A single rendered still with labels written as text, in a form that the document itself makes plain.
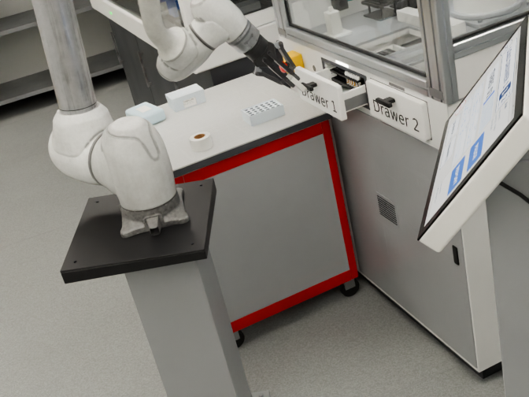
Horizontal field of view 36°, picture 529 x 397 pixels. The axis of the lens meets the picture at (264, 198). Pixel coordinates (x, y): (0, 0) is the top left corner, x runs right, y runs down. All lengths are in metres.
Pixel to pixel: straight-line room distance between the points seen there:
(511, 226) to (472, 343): 0.88
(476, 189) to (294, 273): 1.51
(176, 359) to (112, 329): 0.97
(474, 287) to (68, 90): 1.25
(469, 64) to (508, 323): 0.67
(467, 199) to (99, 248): 1.03
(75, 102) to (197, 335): 0.71
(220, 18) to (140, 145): 0.47
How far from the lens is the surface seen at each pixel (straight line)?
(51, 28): 2.13
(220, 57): 3.25
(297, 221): 2.79
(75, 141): 2.18
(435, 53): 2.08
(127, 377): 3.00
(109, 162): 2.08
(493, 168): 1.42
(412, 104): 2.21
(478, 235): 2.32
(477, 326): 2.48
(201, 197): 2.21
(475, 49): 2.12
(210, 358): 2.32
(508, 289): 1.77
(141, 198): 2.09
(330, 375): 2.74
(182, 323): 2.26
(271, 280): 2.84
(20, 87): 6.32
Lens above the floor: 1.75
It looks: 27 degrees down
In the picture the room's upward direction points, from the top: 14 degrees counter-clockwise
